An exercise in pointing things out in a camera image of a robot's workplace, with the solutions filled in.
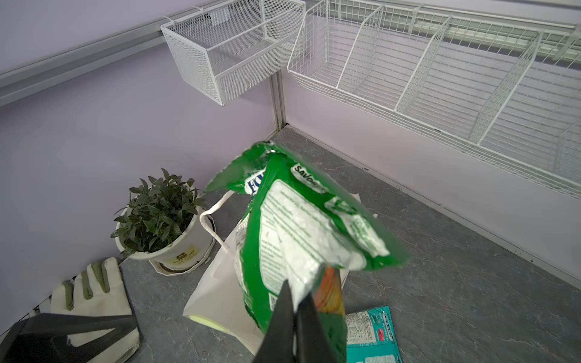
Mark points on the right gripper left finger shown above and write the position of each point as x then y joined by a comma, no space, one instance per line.
278,343

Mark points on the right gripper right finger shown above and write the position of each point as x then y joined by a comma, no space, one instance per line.
312,343

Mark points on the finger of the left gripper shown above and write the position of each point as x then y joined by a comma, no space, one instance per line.
44,338

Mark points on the teal candy bag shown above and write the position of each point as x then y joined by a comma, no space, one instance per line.
371,337

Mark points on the green candy bag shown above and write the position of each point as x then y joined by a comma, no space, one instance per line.
301,230

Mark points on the white paper bag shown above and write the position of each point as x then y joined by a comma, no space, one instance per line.
218,301

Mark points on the white green glove left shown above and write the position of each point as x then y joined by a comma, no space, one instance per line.
97,291

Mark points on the potted green plant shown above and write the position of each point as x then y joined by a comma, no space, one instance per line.
163,224

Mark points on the white mesh box basket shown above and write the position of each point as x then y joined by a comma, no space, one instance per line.
226,49

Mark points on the white wire shelf basket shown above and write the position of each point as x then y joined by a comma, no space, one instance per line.
501,89

